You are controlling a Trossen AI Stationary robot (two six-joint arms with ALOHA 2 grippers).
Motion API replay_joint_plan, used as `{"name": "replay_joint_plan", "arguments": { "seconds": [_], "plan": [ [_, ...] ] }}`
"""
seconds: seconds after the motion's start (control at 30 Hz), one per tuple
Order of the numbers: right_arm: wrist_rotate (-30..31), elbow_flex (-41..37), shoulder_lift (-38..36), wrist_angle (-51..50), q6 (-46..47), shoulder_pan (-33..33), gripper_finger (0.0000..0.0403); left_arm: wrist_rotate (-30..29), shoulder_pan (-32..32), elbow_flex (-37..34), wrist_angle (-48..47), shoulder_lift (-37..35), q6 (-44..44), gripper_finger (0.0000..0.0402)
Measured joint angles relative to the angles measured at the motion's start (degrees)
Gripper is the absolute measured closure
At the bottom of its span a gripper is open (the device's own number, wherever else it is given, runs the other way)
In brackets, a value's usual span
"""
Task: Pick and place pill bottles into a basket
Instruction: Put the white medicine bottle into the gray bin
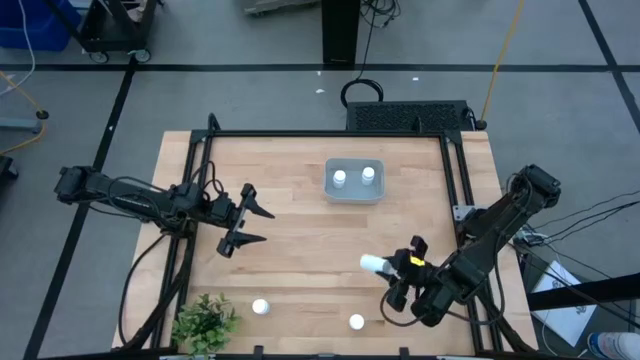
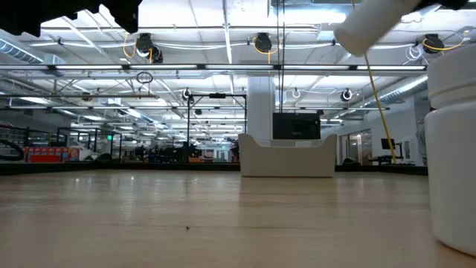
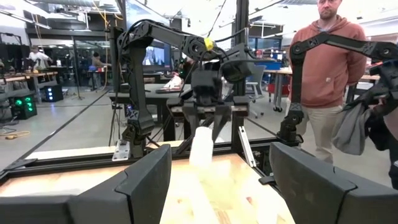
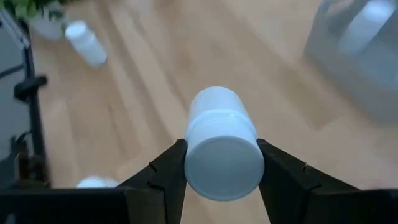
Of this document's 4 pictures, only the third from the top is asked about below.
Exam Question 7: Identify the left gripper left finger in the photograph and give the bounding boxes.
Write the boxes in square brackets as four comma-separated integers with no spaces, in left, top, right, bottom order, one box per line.
[67,144,173,224]

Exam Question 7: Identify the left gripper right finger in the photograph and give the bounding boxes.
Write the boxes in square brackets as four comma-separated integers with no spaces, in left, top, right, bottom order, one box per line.
[258,141,398,224]

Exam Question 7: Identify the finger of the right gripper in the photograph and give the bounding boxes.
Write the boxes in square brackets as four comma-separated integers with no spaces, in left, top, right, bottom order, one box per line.
[212,111,233,143]
[182,111,202,138]

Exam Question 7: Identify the white plastic pill bottle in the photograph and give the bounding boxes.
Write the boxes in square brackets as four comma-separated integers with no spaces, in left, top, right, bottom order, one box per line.
[188,126,215,169]

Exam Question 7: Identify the silver aluminium bar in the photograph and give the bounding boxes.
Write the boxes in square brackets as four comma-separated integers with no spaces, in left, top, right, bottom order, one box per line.
[238,125,257,168]

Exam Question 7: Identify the black desk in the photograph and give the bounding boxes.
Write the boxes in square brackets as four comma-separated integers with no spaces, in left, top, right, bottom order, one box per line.
[108,82,195,142]

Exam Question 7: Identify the yellow tape marker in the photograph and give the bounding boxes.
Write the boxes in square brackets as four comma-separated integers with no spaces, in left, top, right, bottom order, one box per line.
[203,37,215,52]

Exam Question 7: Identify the silver mounting plate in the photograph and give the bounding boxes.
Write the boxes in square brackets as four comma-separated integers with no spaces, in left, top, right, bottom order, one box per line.
[111,139,131,162]

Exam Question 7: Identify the grey office chair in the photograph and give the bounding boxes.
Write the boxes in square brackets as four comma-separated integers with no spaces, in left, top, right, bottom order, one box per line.
[244,64,269,119]

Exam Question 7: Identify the lit monitor screen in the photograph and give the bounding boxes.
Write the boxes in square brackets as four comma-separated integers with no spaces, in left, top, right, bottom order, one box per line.
[142,45,172,68]

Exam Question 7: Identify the small blue bin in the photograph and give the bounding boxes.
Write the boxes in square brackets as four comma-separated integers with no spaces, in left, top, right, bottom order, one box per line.
[263,60,283,71]

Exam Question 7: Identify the light rolling table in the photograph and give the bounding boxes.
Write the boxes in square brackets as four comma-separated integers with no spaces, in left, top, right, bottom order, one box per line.
[263,67,294,113]

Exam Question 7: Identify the grey cloth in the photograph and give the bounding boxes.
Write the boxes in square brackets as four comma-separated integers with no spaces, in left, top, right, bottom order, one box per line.
[330,101,373,156]

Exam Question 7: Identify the person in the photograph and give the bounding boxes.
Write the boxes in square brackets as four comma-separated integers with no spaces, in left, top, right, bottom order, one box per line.
[89,52,110,90]
[284,0,369,165]
[27,45,53,71]

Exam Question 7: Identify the black box blue lights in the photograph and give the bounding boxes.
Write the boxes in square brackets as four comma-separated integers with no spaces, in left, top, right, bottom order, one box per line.
[41,84,65,103]

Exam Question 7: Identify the black box green lights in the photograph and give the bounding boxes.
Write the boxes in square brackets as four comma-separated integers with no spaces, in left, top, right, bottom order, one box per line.
[10,95,39,121]

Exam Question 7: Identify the wooden work table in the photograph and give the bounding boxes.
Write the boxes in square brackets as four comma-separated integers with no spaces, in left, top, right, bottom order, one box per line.
[0,71,60,104]

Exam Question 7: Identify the black aluminium table frame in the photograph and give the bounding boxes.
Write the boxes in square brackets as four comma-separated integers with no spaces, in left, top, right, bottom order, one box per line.
[0,0,280,187]

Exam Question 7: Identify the yellow floor cable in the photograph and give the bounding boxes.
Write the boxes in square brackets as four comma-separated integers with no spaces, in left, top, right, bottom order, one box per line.
[0,129,32,141]

